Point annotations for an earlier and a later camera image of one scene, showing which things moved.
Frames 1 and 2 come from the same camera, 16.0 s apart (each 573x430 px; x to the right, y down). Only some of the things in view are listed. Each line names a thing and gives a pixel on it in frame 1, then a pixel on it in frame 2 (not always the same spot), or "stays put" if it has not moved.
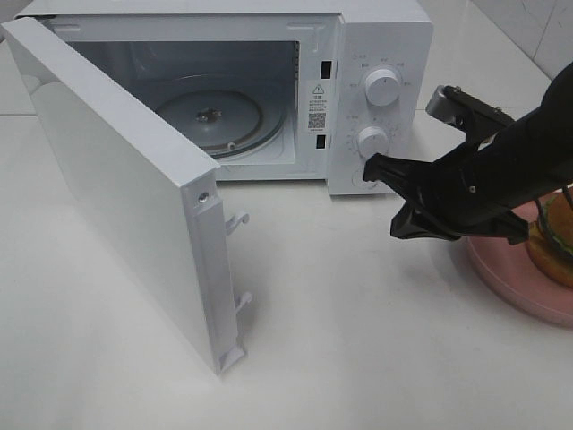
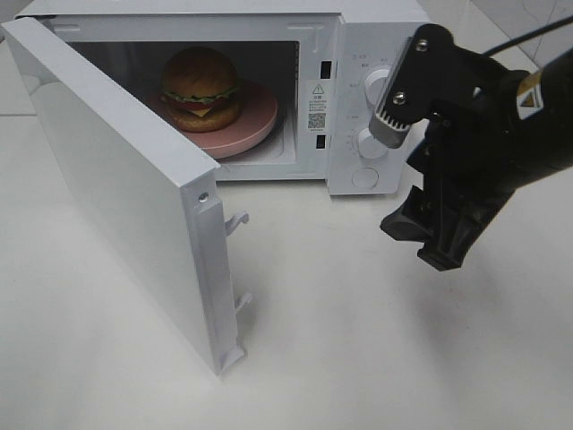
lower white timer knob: [372, 140] stays put
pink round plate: [512, 270] to [257, 116]
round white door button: [358, 180] stays put
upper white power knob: [382, 87] stays put
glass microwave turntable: [227, 116] to [270, 146]
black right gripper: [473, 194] to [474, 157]
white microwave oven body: [259, 90] stays put
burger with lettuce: [551, 236] to [200, 89]
